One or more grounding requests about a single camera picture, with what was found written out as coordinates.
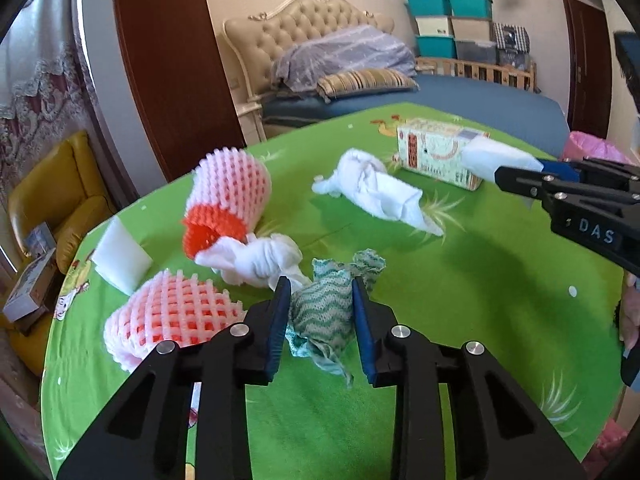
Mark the dark wooden room door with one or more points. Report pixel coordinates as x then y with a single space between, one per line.
587 60

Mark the white flat box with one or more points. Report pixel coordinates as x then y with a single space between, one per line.
30 285

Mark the striped pillow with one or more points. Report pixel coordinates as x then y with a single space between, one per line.
365 82

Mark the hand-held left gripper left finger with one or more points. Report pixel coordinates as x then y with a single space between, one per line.
280 330

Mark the white foam block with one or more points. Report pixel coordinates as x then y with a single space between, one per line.
117 250

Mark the yellow leather armchair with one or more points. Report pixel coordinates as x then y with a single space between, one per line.
75 195

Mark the person's right hand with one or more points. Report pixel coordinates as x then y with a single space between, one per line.
631 310

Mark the brown flat box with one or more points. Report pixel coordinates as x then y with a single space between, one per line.
32 322

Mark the beige tufted headboard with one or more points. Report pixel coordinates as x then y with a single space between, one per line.
300 20

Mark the houndstooth bag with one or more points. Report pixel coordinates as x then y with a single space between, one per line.
510 37

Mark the cream printed carton box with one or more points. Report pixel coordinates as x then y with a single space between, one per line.
430 152

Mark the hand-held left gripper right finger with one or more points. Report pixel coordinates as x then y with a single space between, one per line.
362 340

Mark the dark storage bag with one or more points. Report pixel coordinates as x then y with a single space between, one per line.
514 60

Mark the pink and red foam net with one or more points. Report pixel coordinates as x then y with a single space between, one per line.
225 185

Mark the pink patterned cloth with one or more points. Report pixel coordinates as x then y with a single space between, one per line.
605 455

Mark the pink foam fruit net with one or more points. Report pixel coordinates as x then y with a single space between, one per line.
170 310

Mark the reddish brown wooden door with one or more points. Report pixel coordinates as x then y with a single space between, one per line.
170 60

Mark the white foam sheet piece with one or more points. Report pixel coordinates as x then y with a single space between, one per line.
495 155

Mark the pink bagged trash bin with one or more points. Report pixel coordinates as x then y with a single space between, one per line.
595 147

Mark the wooden crib rail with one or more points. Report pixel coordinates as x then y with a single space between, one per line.
475 71

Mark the lace patterned beige curtain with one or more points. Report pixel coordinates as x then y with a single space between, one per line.
45 85

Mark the white tissue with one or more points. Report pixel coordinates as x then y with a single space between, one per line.
260 260
370 185

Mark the green wavy patterned cloth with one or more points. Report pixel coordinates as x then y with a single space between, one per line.
320 305

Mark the blue grey folded duvet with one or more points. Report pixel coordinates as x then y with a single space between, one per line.
345 55

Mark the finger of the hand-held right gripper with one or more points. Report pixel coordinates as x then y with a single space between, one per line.
555 166
520 180

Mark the stack of plastic storage boxes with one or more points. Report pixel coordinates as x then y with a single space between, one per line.
450 25

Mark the small blue white box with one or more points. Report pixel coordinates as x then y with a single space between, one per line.
40 237

